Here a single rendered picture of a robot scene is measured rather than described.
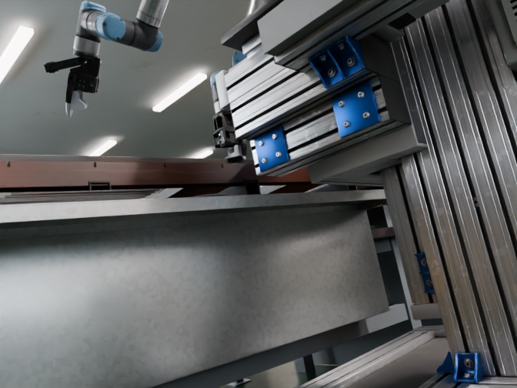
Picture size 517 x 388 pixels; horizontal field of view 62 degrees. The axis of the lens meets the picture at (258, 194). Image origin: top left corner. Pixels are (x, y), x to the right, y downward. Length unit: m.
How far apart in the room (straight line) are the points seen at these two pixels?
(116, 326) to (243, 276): 0.35
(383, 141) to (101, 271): 0.66
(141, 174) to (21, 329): 0.44
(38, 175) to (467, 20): 0.94
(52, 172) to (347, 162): 0.66
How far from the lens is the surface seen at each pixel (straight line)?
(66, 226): 1.05
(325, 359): 2.38
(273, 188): 1.75
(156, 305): 1.04
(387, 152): 0.94
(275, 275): 1.23
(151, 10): 1.48
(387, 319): 1.71
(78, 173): 1.09
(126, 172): 1.12
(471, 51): 0.97
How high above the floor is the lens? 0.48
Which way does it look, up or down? 11 degrees up
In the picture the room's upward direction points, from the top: 11 degrees counter-clockwise
